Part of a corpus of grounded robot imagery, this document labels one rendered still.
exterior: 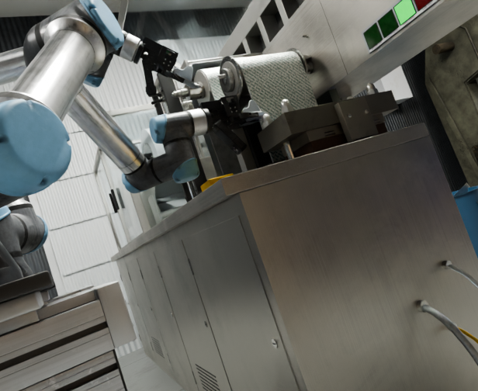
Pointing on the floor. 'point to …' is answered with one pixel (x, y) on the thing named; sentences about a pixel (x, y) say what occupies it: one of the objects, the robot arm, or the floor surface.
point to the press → (470, 95)
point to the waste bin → (476, 221)
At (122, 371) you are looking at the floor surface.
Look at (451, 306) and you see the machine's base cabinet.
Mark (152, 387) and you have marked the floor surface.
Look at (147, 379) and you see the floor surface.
